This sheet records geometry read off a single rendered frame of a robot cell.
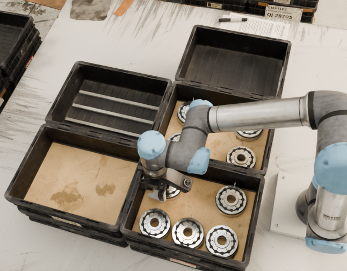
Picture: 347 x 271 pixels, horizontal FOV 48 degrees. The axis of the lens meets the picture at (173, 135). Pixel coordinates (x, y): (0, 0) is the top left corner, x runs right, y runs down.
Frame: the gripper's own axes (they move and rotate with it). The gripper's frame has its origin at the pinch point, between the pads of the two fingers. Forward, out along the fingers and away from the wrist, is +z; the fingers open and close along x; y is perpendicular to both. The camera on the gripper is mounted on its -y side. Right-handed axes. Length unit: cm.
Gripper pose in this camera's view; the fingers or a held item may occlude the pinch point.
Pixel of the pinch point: (166, 193)
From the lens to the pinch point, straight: 135.0
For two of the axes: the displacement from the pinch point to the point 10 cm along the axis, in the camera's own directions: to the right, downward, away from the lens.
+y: -9.7, -1.8, 1.6
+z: 0.5, 5.0, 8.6
